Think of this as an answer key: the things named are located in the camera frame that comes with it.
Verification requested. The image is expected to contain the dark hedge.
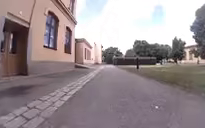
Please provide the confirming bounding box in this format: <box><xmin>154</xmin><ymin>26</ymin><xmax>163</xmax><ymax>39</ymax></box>
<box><xmin>112</xmin><ymin>56</ymin><xmax>158</xmax><ymax>66</ymax></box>

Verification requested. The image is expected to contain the distant pale building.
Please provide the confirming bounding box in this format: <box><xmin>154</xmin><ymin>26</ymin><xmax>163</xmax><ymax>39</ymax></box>
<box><xmin>182</xmin><ymin>44</ymin><xmax>205</xmax><ymax>65</ymax></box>

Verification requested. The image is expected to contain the grey asphalt road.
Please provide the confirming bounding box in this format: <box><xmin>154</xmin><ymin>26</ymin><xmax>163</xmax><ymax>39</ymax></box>
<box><xmin>44</xmin><ymin>64</ymin><xmax>205</xmax><ymax>128</ymax></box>

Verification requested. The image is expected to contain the green lawn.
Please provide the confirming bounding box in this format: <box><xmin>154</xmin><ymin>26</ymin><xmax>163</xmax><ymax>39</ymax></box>
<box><xmin>117</xmin><ymin>62</ymin><xmax>205</xmax><ymax>100</ymax></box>

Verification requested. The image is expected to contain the cobblestone strip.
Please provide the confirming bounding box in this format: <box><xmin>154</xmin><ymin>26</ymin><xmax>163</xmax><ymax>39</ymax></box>
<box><xmin>0</xmin><ymin>65</ymin><xmax>106</xmax><ymax>128</ymax></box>

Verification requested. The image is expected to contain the dark asphalt pavement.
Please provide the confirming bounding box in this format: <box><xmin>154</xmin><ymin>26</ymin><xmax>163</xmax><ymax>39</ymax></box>
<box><xmin>0</xmin><ymin>66</ymin><xmax>97</xmax><ymax>125</ymax></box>

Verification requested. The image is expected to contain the small beige building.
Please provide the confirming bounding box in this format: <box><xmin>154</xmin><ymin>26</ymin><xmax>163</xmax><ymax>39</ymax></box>
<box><xmin>74</xmin><ymin>37</ymin><xmax>104</xmax><ymax>66</ymax></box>

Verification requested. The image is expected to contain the large beige building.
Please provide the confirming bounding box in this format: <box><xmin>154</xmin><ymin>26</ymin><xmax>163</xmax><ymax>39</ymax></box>
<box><xmin>0</xmin><ymin>0</ymin><xmax>79</xmax><ymax>83</ymax></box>

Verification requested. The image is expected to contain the dark bollard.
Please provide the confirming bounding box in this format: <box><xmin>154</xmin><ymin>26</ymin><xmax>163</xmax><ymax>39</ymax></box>
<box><xmin>135</xmin><ymin>56</ymin><xmax>141</xmax><ymax>70</ymax></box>

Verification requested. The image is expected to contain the row of distant trees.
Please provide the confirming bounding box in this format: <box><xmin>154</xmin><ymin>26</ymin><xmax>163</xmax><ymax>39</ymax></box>
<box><xmin>101</xmin><ymin>36</ymin><xmax>188</xmax><ymax>65</ymax></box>

